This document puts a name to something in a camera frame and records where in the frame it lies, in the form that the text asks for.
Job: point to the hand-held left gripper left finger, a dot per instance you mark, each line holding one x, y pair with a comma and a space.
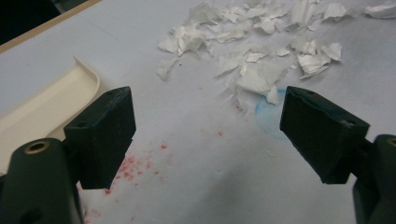
101, 137

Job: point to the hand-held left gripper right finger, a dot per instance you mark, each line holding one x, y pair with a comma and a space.
320, 137

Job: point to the cream plastic dustpan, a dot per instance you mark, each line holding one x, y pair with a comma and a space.
46, 105

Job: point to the pile of white paper scraps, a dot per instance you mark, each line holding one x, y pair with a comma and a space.
258, 74

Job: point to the white table cover sheet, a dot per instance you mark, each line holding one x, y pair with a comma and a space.
202, 161

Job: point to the wooden table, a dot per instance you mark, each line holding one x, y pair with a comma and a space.
37, 29

